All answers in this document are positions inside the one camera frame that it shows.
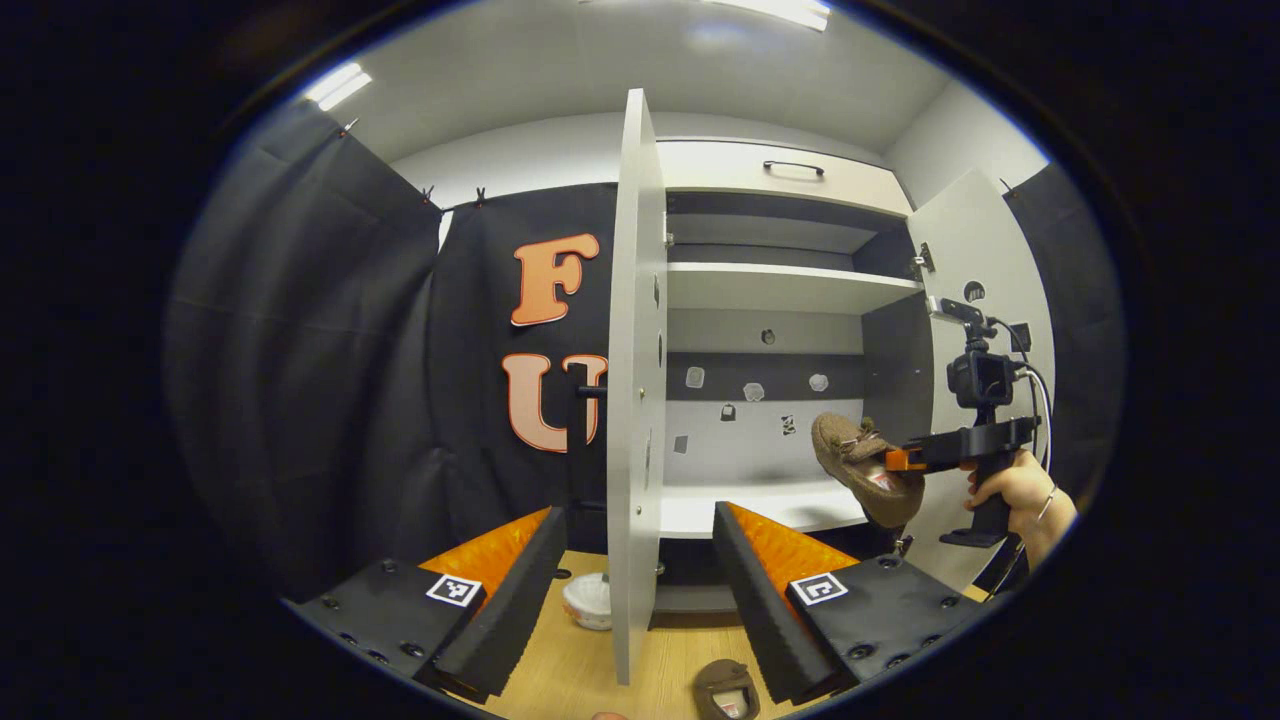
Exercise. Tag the small ceiling light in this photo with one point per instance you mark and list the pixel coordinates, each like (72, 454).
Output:
(337, 87)

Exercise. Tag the white cabinet drawer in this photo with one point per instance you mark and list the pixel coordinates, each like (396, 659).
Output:
(730, 170)

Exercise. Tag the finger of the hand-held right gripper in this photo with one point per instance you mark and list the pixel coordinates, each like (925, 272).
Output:
(935, 452)

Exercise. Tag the white shoe cabinet door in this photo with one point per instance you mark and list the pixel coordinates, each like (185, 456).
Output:
(960, 240)
(635, 350)

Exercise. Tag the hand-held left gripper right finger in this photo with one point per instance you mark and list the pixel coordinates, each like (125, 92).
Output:
(755, 600)

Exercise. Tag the white shoe cabinet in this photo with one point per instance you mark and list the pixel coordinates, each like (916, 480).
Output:
(780, 290)

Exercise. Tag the white paper bowl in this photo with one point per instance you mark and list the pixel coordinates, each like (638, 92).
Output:
(588, 602)

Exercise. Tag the brown fuzzy shoe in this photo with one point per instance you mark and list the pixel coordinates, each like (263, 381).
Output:
(850, 450)
(722, 685)

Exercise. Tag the black backdrop cloth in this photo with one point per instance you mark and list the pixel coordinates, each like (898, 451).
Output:
(300, 350)

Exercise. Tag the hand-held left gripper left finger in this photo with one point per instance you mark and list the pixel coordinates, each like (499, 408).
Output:
(520, 600)

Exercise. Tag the long ceiling light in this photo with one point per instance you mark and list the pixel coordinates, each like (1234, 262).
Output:
(780, 10)

